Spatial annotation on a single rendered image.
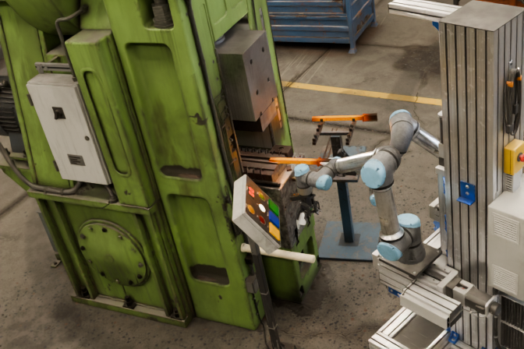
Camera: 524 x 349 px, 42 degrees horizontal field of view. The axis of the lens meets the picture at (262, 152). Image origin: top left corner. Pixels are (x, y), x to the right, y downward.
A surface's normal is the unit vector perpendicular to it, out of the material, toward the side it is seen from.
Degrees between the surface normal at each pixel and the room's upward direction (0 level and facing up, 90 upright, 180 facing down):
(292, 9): 89
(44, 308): 0
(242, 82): 90
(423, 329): 0
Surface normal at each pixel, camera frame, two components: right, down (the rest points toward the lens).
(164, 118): -0.41, 0.52
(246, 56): 0.90, 0.09
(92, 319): -0.17, -0.84
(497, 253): -0.72, 0.47
